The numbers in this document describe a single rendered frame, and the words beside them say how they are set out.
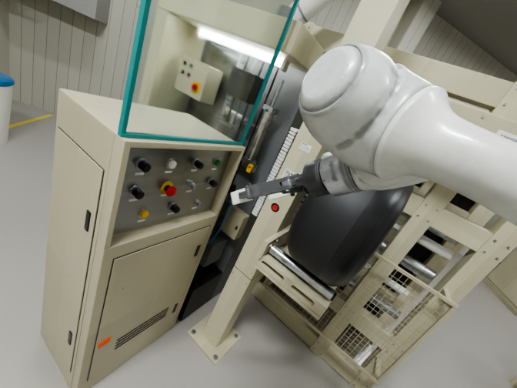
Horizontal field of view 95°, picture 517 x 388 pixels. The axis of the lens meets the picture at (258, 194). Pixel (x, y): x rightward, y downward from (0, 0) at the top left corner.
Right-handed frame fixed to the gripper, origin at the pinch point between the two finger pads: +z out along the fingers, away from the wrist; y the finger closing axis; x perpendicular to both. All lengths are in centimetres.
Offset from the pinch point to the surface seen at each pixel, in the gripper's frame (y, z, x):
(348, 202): -35.3, -9.8, 7.0
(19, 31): -1, 350, -293
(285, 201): -48, 24, 1
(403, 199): -48, -24, 10
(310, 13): -74, 1, -93
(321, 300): -45, 15, 45
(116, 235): 16, 52, 2
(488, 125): -83, -51, -11
